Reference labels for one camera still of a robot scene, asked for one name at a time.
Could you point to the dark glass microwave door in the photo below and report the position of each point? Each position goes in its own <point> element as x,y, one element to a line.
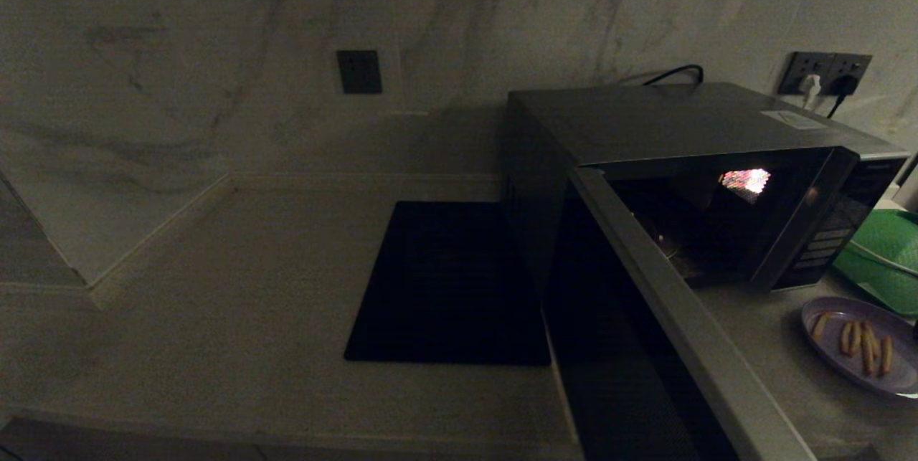
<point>617,346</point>

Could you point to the purple plate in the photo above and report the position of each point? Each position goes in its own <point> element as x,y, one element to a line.
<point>900,375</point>

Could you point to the silver microwave oven body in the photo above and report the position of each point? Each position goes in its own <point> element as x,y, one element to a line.
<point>681,117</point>

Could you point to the black induction cooktop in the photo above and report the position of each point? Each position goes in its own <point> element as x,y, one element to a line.
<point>445,282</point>

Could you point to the white plug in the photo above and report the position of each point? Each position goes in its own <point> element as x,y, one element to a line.
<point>811,88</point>

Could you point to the green plastic tray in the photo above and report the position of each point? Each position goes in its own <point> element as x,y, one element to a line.
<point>886,253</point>

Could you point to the black single wall socket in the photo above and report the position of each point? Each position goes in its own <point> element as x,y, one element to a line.
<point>358,72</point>

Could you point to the black double wall socket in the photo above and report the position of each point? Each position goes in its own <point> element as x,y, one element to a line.
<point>825,63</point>

